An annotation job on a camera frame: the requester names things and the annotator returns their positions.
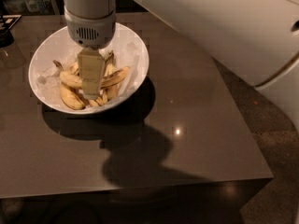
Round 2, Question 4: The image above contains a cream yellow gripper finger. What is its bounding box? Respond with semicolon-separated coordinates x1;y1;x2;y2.
78;48;105;100

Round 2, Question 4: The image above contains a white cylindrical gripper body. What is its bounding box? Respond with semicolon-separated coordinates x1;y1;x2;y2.
64;9;116;49

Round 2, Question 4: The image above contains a crosswise yellow banana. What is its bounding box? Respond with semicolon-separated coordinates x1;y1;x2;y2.
66;63;130;90

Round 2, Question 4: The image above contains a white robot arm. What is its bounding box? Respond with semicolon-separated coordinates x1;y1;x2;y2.
64;0;299;129

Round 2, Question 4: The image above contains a right yellow banana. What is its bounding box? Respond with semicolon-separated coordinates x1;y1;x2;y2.
102;50;119;105

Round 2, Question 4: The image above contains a middle yellow banana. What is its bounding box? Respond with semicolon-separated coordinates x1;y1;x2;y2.
89;96;104;107

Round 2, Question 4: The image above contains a left yellow banana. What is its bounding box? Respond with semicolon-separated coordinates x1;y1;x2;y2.
56;62;85;110

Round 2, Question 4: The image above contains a white bowl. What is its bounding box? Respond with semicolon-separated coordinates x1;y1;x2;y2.
28;23;149;115

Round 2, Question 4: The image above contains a black object at table edge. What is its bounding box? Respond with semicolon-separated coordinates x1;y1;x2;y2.
0;15;21;48

